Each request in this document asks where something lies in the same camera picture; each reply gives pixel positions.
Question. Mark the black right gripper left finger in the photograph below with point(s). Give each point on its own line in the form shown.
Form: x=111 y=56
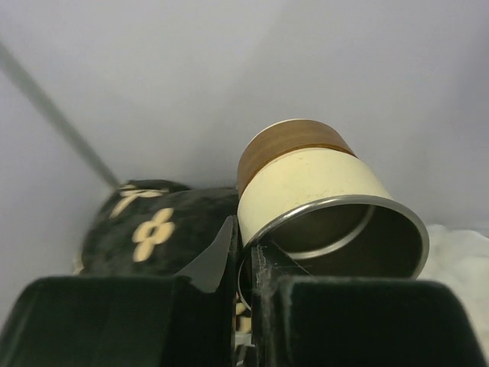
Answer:
x=185 y=319

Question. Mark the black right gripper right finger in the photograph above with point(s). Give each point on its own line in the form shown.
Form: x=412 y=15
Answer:
x=299 y=320

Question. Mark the black floral plush blanket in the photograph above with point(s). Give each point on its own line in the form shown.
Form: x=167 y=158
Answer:
x=158 y=228

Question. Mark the white crumpled cloth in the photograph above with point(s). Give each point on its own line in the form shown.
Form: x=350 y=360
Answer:
x=459 y=259

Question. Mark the left aluminium frame post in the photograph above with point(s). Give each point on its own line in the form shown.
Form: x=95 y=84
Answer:
x=54 y=116

